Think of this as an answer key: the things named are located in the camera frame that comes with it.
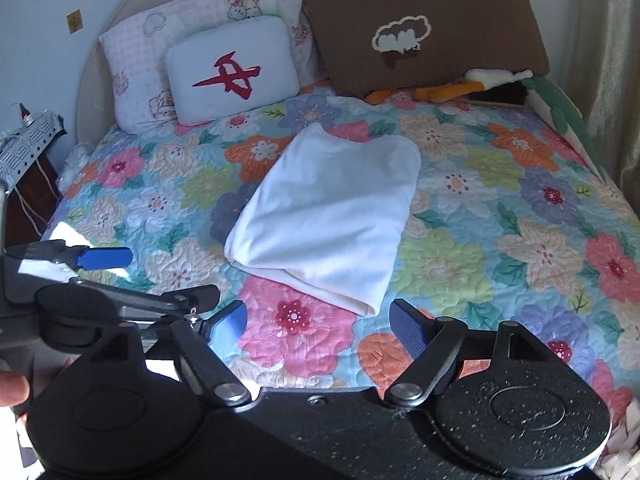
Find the yellow wall sticker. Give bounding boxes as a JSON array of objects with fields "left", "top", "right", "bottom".
[{"left": 66, "top": 9, "right": 84, "bottom": 34}]

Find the dark wooden nightstand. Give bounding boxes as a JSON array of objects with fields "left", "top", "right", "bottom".
[{"left": 6, "top": 154, "right": 61, "bottom": 246}]

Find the white pillow red symbol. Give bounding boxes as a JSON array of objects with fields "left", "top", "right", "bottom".
[{"left": 165, "top": 16, "right": 299, "bottom": 126}]

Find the white fleece garment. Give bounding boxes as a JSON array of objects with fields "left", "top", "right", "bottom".
[{"left": 224, "top": 124, "right": 421, "bottom": 316}]

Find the person's left hand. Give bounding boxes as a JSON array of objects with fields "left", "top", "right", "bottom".
[{"left": 0, "top": 356, "right": 74, "bottom": 424}]

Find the gold satin curtain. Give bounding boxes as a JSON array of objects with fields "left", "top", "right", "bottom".
[{"left": 544, "top": 0, "right": 640, "bottom": 206}]

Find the green patterned blanket edge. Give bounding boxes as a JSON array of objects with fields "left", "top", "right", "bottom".
[{"left": 522, "top": 76, "right": 606, "bottom": 183}]

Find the brown cushion sheep patch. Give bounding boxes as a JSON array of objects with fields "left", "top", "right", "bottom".
[{"left": 304, "top": 0, "right": 549, "bottom": 98}]

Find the pink patterned white pillow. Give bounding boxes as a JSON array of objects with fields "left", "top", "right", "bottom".
[{"left": 100, "top": 0, "right": 322, "bottom": 133}]

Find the orange white plush toy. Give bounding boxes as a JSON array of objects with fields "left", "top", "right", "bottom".
[{"left": 364, "top": 68, "right": 534, "bottom": 110}]

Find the patterned nightstand cloth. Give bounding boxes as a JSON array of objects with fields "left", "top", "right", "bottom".
[{"left": 0, "top": 110, "right": 65, "bottom": 192}]

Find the floral quilted bedspread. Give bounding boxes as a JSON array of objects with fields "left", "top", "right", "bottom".
[{"left": 47, "top": 87, "right": 639, "bottom": 419}]

